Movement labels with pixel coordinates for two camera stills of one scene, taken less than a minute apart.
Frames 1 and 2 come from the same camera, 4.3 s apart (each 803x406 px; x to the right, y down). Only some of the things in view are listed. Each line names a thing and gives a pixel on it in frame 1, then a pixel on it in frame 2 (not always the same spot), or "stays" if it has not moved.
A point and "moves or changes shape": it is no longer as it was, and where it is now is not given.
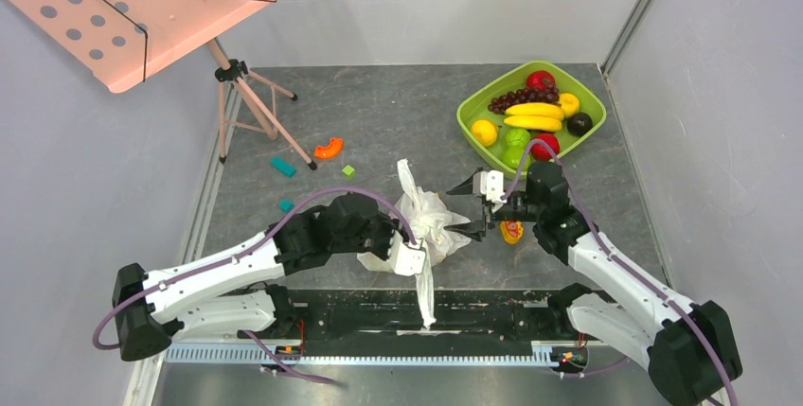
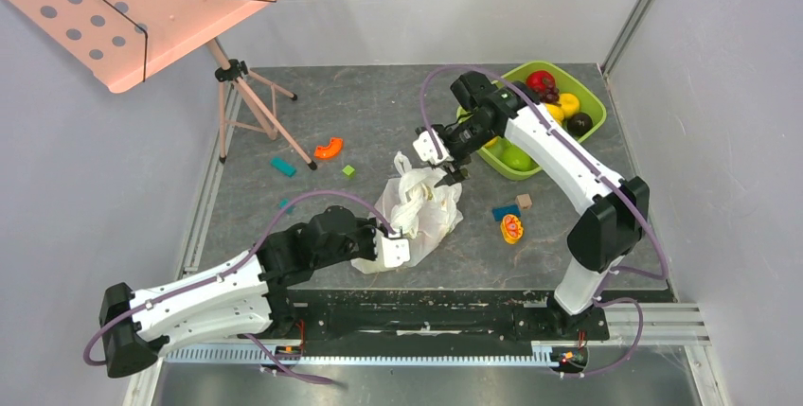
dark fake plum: x=579 y=124 stays
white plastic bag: x=436 y=228 moves or changes shape
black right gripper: x=485 y=210 -> x=454 y=156
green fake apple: x=512 y=155 stays
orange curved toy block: x=330 y=150 stays
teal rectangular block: x=283 y=167 stays
